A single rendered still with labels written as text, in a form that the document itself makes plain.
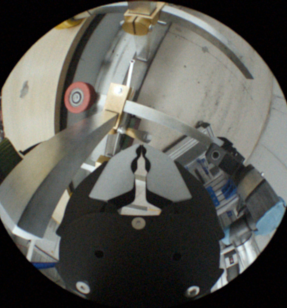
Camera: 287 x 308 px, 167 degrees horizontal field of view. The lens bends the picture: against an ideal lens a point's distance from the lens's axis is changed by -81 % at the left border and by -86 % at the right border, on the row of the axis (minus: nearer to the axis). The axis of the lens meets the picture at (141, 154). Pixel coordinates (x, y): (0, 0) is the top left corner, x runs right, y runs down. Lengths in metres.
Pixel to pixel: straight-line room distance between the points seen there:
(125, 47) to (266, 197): 0.70
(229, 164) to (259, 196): 0.11
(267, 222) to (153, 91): 1.18
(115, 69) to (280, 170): 2.78
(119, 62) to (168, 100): 0.76
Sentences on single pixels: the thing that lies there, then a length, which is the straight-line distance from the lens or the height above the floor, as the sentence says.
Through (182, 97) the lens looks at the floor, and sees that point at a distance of 1.20.
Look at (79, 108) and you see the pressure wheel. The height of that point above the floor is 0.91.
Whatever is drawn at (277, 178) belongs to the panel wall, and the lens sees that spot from 2.59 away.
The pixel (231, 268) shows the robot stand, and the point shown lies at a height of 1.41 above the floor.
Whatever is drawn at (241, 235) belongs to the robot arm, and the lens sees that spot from 0.38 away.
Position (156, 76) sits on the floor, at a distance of 1.16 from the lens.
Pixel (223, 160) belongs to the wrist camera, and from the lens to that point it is 0.26.
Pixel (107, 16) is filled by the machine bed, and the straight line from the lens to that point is 0.54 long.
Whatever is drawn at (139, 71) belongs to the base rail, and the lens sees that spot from 0.43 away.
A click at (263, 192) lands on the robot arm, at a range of 0.25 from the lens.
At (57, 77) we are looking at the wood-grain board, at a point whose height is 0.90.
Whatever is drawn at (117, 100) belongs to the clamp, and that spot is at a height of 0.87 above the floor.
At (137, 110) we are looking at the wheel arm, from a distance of 0.26.
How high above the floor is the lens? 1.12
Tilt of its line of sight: 58 degrees down
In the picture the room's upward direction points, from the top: 178 degrees counter-clockwise
